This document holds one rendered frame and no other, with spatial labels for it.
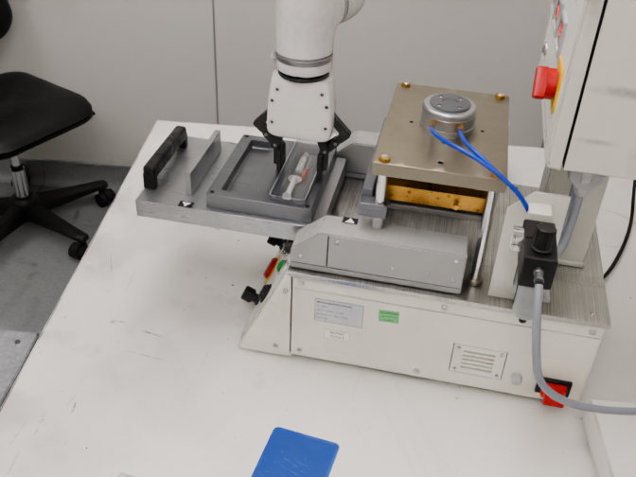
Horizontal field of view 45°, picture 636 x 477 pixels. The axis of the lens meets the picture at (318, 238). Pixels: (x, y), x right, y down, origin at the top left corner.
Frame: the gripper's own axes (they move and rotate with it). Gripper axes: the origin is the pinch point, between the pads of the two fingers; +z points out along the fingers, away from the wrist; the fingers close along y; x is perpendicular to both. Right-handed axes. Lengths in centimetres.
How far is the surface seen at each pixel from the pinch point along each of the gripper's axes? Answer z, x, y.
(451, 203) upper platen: -2.8, -10.4, 24.2
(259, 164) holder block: 3.5, 3.2, -7.7
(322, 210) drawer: 4.5, -6.2, 4.9
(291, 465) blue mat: 26.5, -37.0, 8.0
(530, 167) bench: 26, 57, 42
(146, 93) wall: 60, 136, -88
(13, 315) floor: 101, 54, -102
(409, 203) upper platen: -1.6, -10.1, 18.2
